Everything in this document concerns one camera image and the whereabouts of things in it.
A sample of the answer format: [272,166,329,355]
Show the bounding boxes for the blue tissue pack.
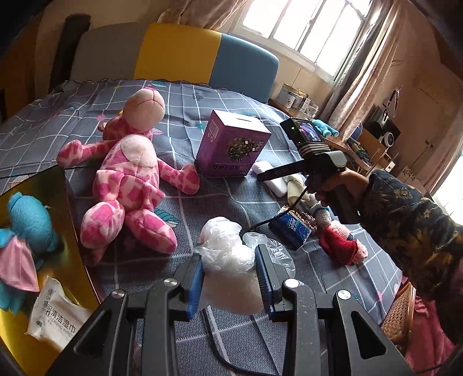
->
[268,208,313,250]

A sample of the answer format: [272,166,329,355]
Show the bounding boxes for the blue plush toy pink dress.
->
[0,191,64,313]

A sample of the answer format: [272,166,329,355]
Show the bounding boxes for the black speaker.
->
[363,106,400,147]

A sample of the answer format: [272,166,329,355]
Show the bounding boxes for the pink cloth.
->
[403,296,460,373]

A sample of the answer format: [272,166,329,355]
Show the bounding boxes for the cream socks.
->
[287,174,317,210]

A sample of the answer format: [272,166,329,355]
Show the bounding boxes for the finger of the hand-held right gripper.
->
[257,162,310,183]

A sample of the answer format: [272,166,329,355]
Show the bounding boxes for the purple cardboard box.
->
[195,109,272,178]

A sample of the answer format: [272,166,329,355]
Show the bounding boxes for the wicker chair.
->
[380,282,422,357]

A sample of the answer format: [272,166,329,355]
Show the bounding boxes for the white wet wipes pack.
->
[26,275,96,353]

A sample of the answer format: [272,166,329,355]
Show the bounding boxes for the beige curtain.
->
[157,0,250,31]
[320,0,409,134]

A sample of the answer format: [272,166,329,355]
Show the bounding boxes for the red knitted doll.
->
[313,204,369,266]

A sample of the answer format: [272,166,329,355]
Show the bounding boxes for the grey yellow blue headboard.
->
[70,22,280,104]

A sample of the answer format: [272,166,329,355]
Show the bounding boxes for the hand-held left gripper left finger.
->
[47,253,205,376]

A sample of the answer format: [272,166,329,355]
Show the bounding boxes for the gold tin box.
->
[0,166,102,376]

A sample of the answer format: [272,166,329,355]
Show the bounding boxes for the person's right forearm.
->
[356,169,463,313]

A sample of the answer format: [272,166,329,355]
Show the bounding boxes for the teal plush toy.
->
[311,119,339,138]

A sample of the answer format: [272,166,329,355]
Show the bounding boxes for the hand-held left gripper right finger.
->
[254,244,416,376]

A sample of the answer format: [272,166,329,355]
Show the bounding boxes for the wooden desk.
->
[345,128,395,174]

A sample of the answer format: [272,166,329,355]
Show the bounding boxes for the black rolled mat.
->
[49,14,91,95]

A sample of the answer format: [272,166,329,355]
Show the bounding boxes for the window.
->
[235,0,380,82]

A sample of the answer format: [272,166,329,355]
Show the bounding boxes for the person's right hand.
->
[305,169,370,211]

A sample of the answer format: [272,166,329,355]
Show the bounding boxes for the pink giraffe plush toy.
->
[57,88,201,254]

